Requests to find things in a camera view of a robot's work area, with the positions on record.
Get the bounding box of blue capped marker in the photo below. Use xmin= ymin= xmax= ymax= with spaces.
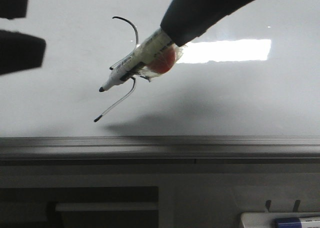
xmin=274 ymin=216 xmax=320 ymax=228

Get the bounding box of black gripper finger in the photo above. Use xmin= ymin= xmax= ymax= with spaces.
xmin=160 ymin=0 xmax=255 ymax=47
xmin=0 ymin=0 xmax=47 ymax=75

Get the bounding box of white plastic tray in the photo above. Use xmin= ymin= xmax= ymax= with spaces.
xmin=239 ymin=212 xmax=320 ymax=228

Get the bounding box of white whiteboard with aluminium frame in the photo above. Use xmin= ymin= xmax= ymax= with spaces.
xmin=0 ymin=0 xmax=320 ymax=161

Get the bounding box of red magnet taped to marker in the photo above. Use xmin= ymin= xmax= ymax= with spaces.
xmin=138 ymin=44 xmax=187 ymax=82

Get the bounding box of black and white whiteboard marker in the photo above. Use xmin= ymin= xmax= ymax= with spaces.
xmin=99 ymin=28 xmax=173 ymax=92

